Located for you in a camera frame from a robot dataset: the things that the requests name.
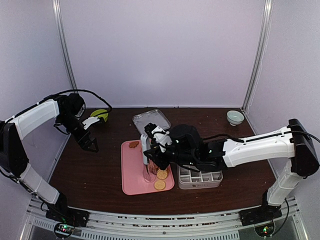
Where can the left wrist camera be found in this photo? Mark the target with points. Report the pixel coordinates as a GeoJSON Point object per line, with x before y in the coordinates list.
{"type": "Point", "coordinates": [92, 121]}

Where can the left metal frame post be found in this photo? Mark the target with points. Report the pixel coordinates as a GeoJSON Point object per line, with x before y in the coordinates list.
{"type": "Point", "coordinates": [63, 43]}

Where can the brown leaf cookie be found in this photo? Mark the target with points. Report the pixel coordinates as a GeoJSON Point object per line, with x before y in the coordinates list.
{"type": "Point", "coordinates": [133, 144]}

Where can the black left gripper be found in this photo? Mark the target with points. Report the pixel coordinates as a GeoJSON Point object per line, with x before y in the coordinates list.
{"type": "Point", "coordinates": [80, 139]}

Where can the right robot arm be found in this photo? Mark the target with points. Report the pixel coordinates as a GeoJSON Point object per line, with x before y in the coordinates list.
{"type": "Point", "coordinates": [184, 147]}

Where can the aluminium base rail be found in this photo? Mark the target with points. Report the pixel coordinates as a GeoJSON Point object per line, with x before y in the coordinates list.
{"type": "Point", "coordinates": [223, 225]}

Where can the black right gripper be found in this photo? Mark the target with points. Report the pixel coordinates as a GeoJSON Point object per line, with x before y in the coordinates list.
{"type": "Point", "coordinates": [156, 159]}

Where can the metal frame post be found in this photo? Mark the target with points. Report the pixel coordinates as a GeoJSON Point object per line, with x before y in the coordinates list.
{"type": "Point", "coordinates": [261, 48]}
{"type": "Point", "coordinates": [63, 43]}

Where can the green plastic bowl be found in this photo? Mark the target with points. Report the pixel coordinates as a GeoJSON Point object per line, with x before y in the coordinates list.
{"type": "Point", "coordinates": [100, 113]}

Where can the celadon ceramic bowl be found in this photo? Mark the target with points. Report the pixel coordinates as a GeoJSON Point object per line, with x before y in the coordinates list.
{"type": "Point", "coordinates": [235, 117]}

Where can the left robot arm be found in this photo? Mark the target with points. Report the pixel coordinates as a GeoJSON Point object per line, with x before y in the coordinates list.
{"type": "Point", "coordinates": [66, 108]}

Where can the round dotted biscuit bottom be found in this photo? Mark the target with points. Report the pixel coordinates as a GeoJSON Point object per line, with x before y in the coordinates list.
{"type": "Point", "coordinates": [159, 185]}

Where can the right metal frame post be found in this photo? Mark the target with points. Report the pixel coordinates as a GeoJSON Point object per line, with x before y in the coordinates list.
{"type": "Point", "coordinates": [261, 48]}

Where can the round dotted biscuit top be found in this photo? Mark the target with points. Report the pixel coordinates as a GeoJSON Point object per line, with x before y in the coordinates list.
{"type": "Point", "coordinates": [162, 174]}

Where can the silver divided cookie tin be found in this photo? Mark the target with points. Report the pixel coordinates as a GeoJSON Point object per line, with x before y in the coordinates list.
{"type": "Point", "coordinates": [189, 180]}

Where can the pink plastic tray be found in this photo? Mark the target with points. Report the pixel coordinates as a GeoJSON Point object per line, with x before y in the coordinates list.
{"type": "Point", "coordinates": [132, 171]}

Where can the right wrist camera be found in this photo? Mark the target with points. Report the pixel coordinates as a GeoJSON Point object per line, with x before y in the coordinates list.
{"type": "Point", "coordinates": [158, 137]}

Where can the round dotted biscuit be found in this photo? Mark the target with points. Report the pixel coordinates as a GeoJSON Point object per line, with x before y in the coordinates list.
{"type": "Point", "coordinates": [162, 174]}
{"type": "Point", "coordinates": [159, 185]}

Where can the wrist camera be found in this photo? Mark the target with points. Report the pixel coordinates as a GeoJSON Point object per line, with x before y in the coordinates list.
{"type": "Point", "coordinates": [92, 121]}
{"type": "Point", "coordinates": [158, 137]}

